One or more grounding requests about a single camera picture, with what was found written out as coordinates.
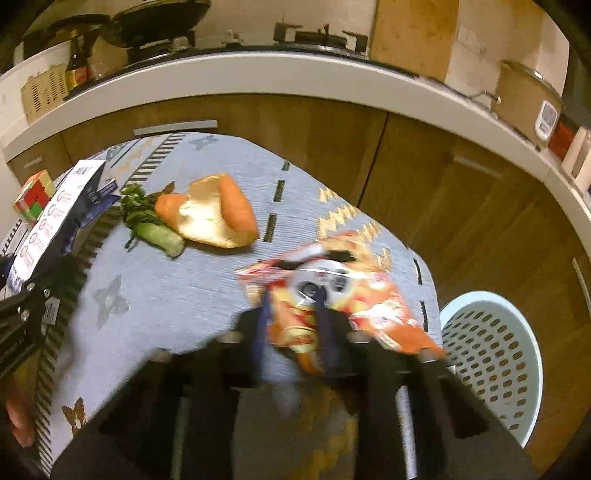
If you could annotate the white blue milk carton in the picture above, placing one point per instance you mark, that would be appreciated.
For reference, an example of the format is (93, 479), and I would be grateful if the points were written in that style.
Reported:
(51, 217)

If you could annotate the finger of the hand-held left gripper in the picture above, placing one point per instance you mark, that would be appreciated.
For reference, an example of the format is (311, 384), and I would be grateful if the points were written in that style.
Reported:
(60, 272)

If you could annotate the colourful puzzle cube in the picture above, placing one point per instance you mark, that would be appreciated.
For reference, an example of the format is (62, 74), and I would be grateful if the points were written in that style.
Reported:
(34, 196)

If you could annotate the dark sauce bottle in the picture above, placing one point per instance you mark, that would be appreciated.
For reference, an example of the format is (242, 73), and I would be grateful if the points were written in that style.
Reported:
(76, 64)

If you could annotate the black glass gas stove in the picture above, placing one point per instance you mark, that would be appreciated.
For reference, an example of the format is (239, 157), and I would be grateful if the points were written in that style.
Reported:
(318, 39)

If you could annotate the blue patterned tablecloth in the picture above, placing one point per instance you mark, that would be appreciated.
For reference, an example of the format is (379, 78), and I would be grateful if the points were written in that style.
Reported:
(184, 286)

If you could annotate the beige rice cooker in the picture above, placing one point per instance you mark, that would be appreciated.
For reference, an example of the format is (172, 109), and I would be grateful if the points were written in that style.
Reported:
(521, 101)

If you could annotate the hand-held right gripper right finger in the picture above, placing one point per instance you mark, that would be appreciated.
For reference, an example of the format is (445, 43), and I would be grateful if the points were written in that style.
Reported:
(325, 341)

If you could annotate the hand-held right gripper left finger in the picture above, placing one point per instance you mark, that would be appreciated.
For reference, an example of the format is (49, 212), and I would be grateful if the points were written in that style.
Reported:
(263, 337)

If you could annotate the black wok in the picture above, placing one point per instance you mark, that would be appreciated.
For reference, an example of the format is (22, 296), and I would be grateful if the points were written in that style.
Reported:
(157, 27)

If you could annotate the green bok choy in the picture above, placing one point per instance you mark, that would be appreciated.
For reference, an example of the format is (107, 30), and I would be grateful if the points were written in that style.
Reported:
(152, 226)

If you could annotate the person's left hand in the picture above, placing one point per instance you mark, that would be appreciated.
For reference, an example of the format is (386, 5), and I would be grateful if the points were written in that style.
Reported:
(21, 417)

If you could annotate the woven utensil holder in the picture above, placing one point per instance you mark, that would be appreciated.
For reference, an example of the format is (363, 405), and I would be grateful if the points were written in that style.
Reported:
(44, 94)

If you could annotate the red orange snack bag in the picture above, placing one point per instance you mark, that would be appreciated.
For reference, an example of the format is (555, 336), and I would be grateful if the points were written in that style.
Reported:
(383, 300)

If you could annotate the red container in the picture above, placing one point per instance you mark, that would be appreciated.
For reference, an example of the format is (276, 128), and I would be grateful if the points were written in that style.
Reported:
(561, 138)

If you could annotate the wooden cutting board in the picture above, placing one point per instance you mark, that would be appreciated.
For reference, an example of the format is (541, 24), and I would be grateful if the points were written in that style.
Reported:
(411, 37)

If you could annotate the light blue plastic basket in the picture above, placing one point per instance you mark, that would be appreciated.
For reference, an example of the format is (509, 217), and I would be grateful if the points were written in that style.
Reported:
(489, 350)

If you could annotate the orange peel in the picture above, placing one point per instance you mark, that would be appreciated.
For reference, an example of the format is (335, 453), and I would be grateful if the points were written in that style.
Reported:
(212, 217)

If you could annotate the wooden base cabinets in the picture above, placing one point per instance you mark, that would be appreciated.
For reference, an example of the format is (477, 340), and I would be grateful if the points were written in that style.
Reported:
(415, 184)

